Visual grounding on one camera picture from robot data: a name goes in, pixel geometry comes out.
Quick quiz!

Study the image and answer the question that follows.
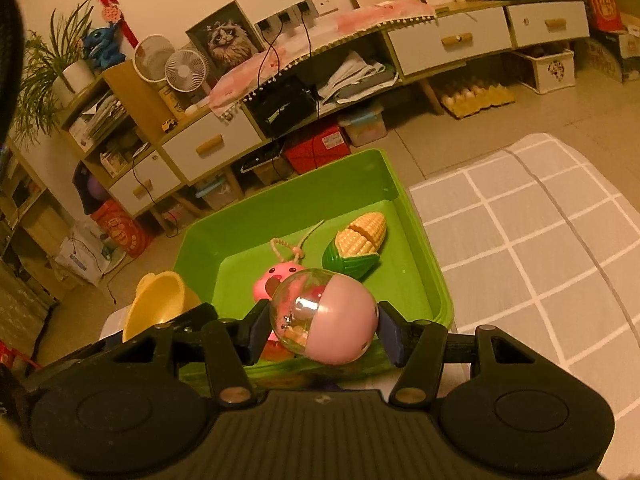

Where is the yellow toy bowl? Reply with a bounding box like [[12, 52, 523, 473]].
[[122, 271, 202, 342]]

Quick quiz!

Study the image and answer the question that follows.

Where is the pink clear capsule ball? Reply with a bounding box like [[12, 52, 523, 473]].
[[269, 269, 378, 366]]

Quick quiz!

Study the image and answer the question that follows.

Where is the pink pig toy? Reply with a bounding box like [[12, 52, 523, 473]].
[[253, 220, 324, 362]]

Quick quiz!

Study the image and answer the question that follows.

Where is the toy corn cob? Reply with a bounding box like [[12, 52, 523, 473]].
[[322, 211, 387, 280]]

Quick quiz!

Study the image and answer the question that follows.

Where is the grey checked table cloth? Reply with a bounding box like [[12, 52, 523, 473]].
[[98, 132, 640, 480]]

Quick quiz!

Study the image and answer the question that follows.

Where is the red paper bag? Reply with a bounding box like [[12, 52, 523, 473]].
[[90, 200, 151, 259]]

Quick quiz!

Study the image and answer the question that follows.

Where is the wooden tv cabinet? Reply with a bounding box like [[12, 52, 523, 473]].
[[62, 0, 589, 216]]

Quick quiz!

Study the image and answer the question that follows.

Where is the egg carton tray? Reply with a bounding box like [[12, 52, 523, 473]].
[[435, 77, 515, 119]]

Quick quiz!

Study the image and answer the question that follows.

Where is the white desk fan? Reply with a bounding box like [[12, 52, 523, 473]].
[[132, 34, 176, 84], [165, 49, 210, 93]]

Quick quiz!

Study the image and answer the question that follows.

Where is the pink cloth runner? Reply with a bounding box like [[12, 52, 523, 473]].
[[208, 0, 436, 120]]

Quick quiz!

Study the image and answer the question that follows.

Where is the white storage crate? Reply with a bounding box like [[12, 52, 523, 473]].
[[506, 49, 576, 96]]

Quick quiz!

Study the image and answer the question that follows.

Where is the potted green plant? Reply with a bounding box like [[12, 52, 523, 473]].
[[12, 0, 93, 146]]

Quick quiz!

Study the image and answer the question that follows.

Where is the cat picture frame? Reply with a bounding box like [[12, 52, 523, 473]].
[[186, 1, 264, 79]]

